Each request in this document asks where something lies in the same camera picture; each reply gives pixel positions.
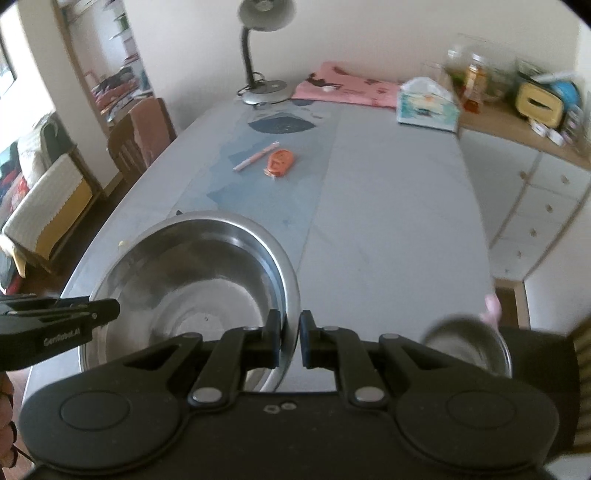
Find stainless steel bowl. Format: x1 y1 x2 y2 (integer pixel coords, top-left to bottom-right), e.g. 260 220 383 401
79 211 301 392

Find pink pot with steel liner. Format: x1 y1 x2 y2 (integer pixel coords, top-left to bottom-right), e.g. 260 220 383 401
421 294 513 378

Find person's left hand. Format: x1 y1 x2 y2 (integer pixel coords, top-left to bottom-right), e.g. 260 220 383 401
0 372 18 470

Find armchair with cream cover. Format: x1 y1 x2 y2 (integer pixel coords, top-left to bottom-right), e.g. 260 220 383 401
1 112 103 278

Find orange small gadget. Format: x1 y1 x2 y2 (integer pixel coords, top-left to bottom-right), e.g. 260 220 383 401
263 149 296 178

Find pink white pen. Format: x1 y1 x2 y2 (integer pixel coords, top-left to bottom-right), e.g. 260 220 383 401
232 141 280 172

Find wooden chair with pink cloth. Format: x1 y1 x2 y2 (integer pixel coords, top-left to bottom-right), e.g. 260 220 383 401
107 97 177 185

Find dark wooden chair right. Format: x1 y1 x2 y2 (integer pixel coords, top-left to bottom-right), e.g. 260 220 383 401
500 319 590 461

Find white wooden drawer cabinet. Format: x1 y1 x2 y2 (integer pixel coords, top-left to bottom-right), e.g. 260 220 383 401
459 98 591 326

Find tissue box on table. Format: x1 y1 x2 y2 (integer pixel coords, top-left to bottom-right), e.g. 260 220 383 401
396 77 460 133

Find pink folded cloth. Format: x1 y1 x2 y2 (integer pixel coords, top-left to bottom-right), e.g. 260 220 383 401
291 62 400 109

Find amber bottle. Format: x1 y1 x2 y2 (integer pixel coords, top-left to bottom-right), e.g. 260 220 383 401
461 53 488 114

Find glass fish bowl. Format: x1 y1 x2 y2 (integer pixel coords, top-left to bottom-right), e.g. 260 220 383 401
444 33 516 103

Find yellow tissue holder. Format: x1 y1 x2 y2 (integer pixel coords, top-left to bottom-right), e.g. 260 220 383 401
515 82 564 128

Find grey desk lamp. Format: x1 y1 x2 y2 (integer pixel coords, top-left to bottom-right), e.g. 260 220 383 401
238 0 296 108

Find blue globe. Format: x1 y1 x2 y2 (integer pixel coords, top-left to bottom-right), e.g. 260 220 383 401
549 80 581 113

